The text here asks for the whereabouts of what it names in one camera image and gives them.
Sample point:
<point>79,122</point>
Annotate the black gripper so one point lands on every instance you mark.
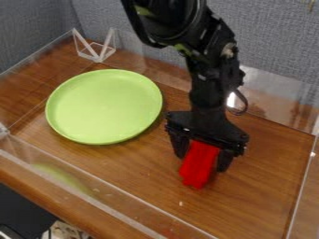
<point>211,129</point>

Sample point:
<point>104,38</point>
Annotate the red star-profile carrot bar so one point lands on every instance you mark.
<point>197,164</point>

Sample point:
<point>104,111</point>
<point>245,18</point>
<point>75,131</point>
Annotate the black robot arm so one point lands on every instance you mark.
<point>185,25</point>

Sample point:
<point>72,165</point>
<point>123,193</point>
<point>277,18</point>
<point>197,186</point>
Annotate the light green round plate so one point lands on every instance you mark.
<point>104,106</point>

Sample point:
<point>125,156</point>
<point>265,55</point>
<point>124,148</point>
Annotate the black object under table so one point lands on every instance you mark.
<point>22,215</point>

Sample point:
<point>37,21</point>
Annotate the clear acrylic enclosure walls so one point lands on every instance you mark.
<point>120,192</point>

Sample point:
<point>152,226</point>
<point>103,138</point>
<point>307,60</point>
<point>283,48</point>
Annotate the clear acrylic corner bracket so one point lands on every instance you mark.
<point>93,51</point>

